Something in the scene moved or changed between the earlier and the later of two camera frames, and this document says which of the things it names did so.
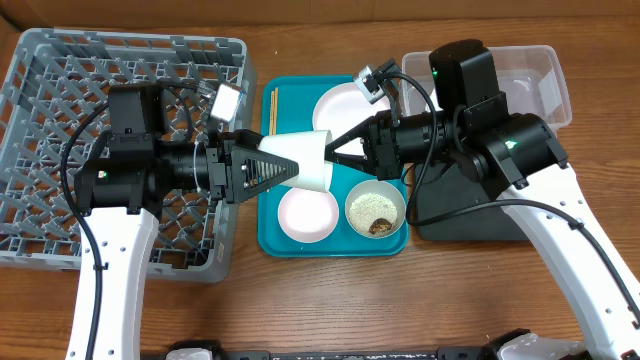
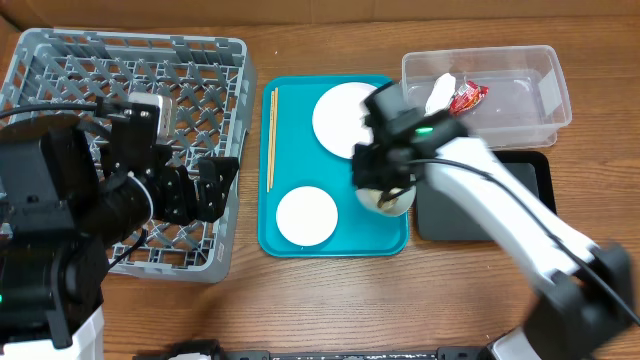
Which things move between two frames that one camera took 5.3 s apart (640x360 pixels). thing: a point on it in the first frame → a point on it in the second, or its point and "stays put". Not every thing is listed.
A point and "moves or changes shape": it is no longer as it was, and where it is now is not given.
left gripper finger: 255,172 → 213,186
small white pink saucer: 307,215 stays put
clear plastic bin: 531,76 stays put
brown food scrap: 380,225 → 386,200
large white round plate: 342,107 stays put
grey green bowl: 375,209 moves or changes shape
